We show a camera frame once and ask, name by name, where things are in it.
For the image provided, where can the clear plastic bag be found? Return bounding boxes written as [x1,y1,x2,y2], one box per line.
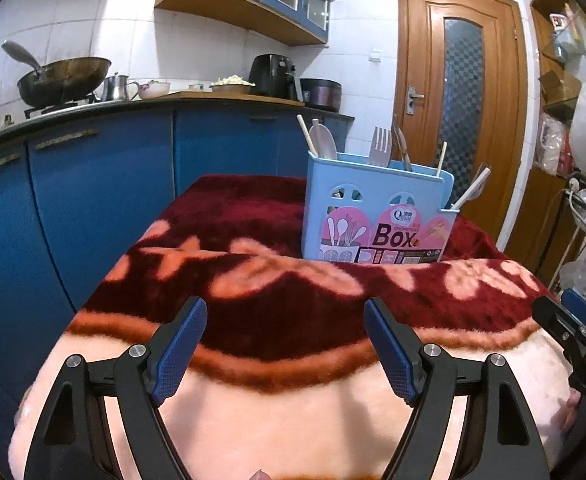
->
[558,260,586,301]

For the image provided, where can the metal door handle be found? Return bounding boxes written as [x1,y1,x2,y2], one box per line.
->
[406,85,425,115]

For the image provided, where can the red floral blanket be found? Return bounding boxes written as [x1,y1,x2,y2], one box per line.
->
[10,174,581,480]

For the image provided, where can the black wire rack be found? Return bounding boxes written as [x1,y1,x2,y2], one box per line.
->
[555,175,586,306]

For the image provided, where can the pink white packages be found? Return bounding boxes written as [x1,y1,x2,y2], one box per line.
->
[535,112,574,176]

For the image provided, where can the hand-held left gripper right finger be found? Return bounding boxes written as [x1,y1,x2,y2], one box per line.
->
[364,298,548,480]

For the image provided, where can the person's right hand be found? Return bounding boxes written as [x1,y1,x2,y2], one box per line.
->
[565,392,582,433]

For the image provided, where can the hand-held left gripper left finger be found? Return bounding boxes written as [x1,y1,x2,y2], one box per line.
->
[23,297,208,480]

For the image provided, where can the large dark wok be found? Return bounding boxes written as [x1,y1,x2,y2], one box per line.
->
[17,56,112,108]

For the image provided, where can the wooden door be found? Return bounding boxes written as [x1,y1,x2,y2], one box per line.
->
[397,0,530,256]

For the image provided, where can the wooden shelf unit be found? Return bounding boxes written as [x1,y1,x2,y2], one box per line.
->
[503,0,586,281]

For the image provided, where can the steel table knife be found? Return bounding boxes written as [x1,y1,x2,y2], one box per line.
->
[392,115,407,171]

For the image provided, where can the steel pitcher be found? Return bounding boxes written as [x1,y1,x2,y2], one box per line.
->
[102,73,140,102]

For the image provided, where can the wooden cutting board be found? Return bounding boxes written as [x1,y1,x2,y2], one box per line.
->
[170,91,306,107]

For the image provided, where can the white floral bowl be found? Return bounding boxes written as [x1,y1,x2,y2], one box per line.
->
[138,81,171,99]

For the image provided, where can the dark countertop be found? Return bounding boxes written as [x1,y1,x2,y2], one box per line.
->
[0,97,355,153]

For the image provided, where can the light blue utensil box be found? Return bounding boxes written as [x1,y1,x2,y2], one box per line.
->
[302,151,458,265]

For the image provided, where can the cardboard box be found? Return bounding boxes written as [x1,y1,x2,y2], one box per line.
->
[538,69,581,106]

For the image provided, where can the small white-handled fork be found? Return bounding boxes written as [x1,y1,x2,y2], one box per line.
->
[370,127,394,169]

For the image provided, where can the black air fryer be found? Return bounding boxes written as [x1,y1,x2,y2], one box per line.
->
[248,54,304,101]

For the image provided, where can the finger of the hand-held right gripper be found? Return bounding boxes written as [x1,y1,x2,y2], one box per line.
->
[562,289,586,328]
[532,296,586,356]

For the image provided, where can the white chopstick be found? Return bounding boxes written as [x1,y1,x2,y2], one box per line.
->
[449,166,492,212]

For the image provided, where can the gas stove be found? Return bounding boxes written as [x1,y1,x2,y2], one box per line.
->
[23,94,105,120]

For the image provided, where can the bowl of food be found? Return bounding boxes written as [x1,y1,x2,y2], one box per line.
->
[209,76,254,95]

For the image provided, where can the metal ladle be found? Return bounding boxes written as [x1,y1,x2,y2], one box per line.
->
[2,40,42,76]

